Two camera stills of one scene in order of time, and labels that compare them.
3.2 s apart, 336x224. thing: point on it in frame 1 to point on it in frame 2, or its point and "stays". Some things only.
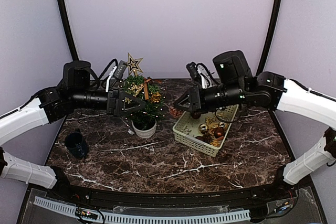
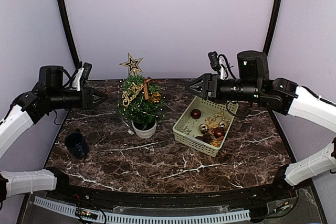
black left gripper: [117, 110] to [87, 102]
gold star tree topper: [133, 64] stays
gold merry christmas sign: [136, 88] stays
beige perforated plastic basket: [207, 133] stays
